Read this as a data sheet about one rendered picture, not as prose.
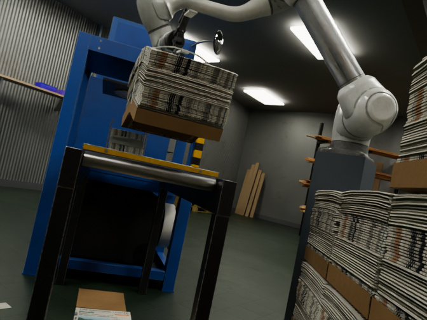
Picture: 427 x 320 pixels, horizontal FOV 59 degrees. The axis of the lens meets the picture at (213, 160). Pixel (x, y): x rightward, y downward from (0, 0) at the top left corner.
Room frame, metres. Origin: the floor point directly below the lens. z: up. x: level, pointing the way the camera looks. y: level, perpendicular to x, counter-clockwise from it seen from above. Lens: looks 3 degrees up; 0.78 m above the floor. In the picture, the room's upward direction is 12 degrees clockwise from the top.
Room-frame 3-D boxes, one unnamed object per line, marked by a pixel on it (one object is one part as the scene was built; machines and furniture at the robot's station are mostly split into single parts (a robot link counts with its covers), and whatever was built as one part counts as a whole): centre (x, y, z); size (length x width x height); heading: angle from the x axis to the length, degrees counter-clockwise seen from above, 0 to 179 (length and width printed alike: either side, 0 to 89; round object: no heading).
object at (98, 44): (2.82, 0.63, 1.50); 0.94 x 0.68 x 0.10; 106
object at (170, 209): (2.83, 0.63, 0.38); 0.94 x 0.69 x 0.63; 106
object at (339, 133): (1.60, -0.55, 1.17); 0.18 x 0.16 x 0.22; 176
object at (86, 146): (1.20, 0.18, 0.81); 0.43 x 0.03 x 0.02; 106
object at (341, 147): (1.62, -0.54, 1.03); 0.22 x 0.18 x 0.06; 54
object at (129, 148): (3.37, 0.79, 0.93); 0.38 x 0.30 x 0.26; 16
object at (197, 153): (2.60, 0.12, 1.05); 0.05 x 0.05 x 0.45; 16
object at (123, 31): (2.82, 0.63, 1.65); 0.60 x 0.45 x 0.20; 106
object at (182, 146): (3.23, 0.30, 0.77); 0.09 x 0.09 x 1.55; 16
